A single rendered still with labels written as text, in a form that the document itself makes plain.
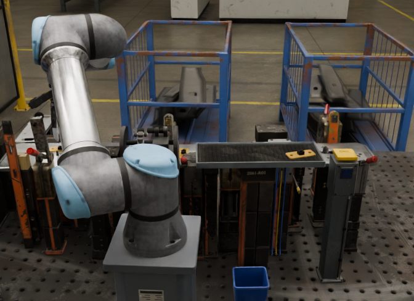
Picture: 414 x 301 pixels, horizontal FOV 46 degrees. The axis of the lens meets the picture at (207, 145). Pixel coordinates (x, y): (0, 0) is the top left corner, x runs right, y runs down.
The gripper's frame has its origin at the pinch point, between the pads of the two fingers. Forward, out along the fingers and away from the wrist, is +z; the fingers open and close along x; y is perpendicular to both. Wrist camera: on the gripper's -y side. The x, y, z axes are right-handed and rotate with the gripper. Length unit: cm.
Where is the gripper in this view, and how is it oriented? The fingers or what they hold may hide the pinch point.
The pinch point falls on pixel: (58, 134)
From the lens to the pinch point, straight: 189.4
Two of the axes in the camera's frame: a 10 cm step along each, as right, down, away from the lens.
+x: -0.2, -4.1, 9.1
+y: 10.0, 0.0, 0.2
